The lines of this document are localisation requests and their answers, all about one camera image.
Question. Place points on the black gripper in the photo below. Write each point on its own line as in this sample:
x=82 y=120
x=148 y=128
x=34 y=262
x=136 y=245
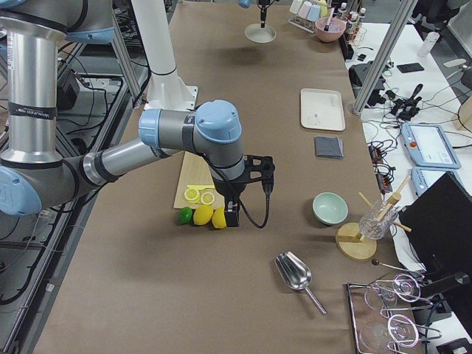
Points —
x=262 y=12
x=227 y=187

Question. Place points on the beige round plate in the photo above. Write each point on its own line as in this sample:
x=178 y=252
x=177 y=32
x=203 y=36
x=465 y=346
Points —
x=260 y=35

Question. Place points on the cream rabbit tray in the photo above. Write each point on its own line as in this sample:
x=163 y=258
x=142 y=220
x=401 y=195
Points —
x=321 y=109

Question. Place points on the black wooden glass tray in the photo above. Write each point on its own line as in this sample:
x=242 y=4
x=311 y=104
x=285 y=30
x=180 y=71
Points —
x=384 y=330

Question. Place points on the whole yellow lemon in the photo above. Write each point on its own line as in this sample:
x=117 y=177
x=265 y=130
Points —
x=218 y=218
x=203 y=215

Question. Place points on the lemon slice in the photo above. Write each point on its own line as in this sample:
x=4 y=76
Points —
x=192 y=195
x=207 y=198

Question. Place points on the mint plastic cup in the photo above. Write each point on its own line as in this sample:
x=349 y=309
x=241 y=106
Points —
x=295 y=6

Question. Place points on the white cup rack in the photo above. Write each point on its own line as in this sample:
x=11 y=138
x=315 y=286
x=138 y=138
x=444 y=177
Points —
x=301 y=22

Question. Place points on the yellow plastic knife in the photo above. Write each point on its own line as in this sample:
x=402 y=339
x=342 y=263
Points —
x=200 y=186

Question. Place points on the pink plastic cup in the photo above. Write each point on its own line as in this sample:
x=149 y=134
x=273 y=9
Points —
x=304 y=10

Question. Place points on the green lime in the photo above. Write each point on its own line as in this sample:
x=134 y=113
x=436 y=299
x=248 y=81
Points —
x=185 y=215

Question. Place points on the blue plastic cup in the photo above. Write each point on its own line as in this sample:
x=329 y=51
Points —
x=314 y=13

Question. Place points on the bamboo cutting board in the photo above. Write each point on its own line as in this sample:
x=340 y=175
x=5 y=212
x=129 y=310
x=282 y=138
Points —
x=194 y=170

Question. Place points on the yellow plastic cup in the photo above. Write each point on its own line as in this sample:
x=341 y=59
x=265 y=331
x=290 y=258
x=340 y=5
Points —
x=324 y=8

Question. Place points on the steel muddler black tip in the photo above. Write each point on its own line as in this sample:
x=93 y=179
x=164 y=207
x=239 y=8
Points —
x=328 y=19

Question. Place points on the pink bowl of ice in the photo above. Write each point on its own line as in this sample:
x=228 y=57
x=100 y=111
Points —
x=333 y=32

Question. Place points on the stainless steel scoop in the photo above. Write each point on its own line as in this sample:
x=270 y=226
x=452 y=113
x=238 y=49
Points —
x=297 y=276

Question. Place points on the mint green bowl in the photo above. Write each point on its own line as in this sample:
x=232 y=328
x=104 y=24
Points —
x=329 y=208

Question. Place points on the grey folded cloth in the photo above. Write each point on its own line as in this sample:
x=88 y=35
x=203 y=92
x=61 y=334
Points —
x=329 y=147

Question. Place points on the wooden mug tree stand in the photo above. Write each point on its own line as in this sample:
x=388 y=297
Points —
x=358 y=240

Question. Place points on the crystal glass on stand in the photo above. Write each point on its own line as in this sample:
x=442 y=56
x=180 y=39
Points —
x=377 y=220

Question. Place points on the black smartphone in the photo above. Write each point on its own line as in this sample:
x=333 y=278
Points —
x=410 y=67

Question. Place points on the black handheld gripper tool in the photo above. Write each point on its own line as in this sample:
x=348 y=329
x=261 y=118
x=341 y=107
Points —
x=406 y=108

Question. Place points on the clear drinking glass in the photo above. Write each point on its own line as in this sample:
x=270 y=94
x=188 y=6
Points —
x=398 y=293

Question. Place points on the blue teach pendant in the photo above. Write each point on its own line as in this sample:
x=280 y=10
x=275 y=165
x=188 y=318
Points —
x=424 y=177
x=428 y=146

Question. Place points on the black monitor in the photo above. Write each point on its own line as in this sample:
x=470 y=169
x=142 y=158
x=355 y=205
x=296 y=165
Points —
x=440 y=220

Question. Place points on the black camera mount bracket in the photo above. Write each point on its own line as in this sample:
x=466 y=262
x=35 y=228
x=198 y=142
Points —
x=259 y=169

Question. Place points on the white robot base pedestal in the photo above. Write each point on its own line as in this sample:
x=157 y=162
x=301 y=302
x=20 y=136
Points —
x=165 y=88

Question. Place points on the aluminium frame post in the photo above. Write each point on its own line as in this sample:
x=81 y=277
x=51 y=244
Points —
x=388 y=44

